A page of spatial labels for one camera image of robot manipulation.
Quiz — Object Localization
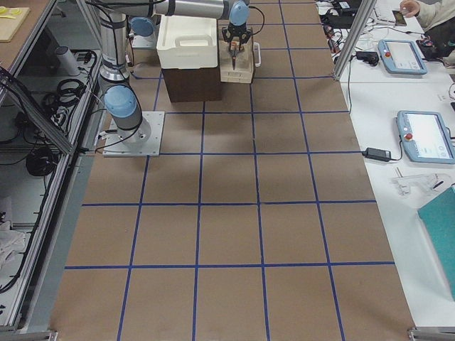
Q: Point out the blue teach pendant far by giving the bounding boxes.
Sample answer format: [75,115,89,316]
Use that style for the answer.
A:
[378,39,427,75]

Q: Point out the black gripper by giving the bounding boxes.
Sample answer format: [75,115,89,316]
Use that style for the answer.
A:
[222,23,253,45]

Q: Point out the black power adapter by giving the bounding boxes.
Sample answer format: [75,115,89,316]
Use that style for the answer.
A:
[362,147,392,162]

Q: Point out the blue teach pendant near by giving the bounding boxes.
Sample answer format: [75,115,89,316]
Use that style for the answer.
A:
[396,110,454,165]

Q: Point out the wooden board with yellow parts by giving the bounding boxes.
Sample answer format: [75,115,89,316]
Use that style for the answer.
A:
[0,6,30,43]

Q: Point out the dark brown drawer cabinet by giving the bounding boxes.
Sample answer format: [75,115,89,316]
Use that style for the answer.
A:
[162,66,222,102]

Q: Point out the aluminium frame post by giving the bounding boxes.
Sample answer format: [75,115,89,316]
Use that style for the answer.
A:
[333,0,376,81]

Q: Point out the wooden drawer with white handle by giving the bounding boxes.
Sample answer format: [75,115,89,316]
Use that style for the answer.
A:
[218,27,262,84]

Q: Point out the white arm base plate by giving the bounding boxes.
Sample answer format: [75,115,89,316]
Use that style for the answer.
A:
[102,112,165,157]

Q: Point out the grey cylinder speaker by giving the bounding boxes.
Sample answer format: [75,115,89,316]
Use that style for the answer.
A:
[55,46,80,76]

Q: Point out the blue teach pendant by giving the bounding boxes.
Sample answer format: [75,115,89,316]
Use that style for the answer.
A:
[378,39,427,75]
[396,110,454,165]

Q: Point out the white plastic tray bin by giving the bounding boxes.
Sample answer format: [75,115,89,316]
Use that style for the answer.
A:
[156,16,218,70]

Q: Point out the black coiled cable bundle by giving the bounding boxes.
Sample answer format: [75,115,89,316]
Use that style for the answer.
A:
[42,77,90,107]

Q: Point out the white crumpled cloth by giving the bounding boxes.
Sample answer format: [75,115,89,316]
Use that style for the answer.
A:
[1,220,26,268]

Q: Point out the person in beige clothes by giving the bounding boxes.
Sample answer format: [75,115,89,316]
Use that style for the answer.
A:
[398,0,455,65]

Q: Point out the teal cloth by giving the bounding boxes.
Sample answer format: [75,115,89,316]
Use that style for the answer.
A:
[418,186,454,299]

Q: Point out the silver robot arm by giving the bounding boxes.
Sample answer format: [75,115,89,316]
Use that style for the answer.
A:
[85,1,252,154]

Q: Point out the orange grey handled scissors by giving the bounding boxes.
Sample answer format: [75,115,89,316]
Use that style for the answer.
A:
[228,40,241,70]

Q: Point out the clear acrylic holder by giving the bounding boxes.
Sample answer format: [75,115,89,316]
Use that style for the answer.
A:
[391,168,452,196]

